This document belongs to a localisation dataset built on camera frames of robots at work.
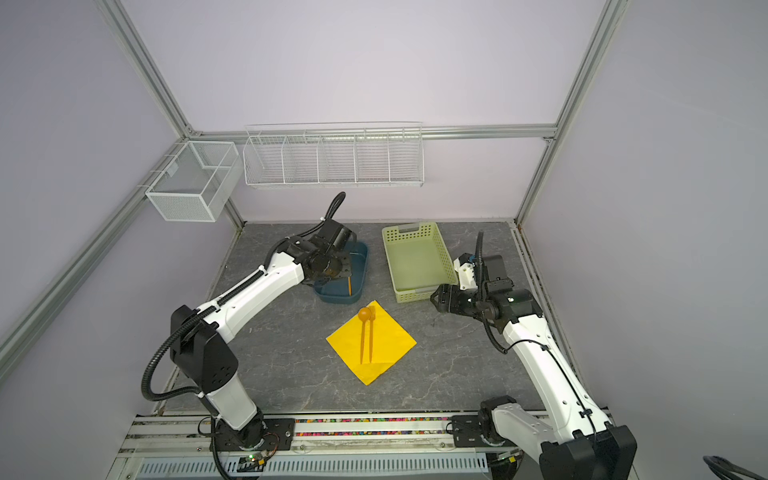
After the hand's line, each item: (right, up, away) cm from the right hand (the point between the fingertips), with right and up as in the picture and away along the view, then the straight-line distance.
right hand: (444, 301), depth 77 cm
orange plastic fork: (-20, -8, +19) cm, 29 cm away
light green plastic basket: (-4, +9, +34) cm, 35 cm away
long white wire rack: (-33, +46, +23) cm, 61 cm away
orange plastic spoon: (-23, -8, +17) cm, 30 cm away
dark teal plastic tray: (-32, 0, +19) cm, 37 cm away
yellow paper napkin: (-14, -15, +13) cm, 25 cm away
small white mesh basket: (-78, +35, +21) cm, 88 cm away
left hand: (-27, +7, +7) cm, 29 cm away
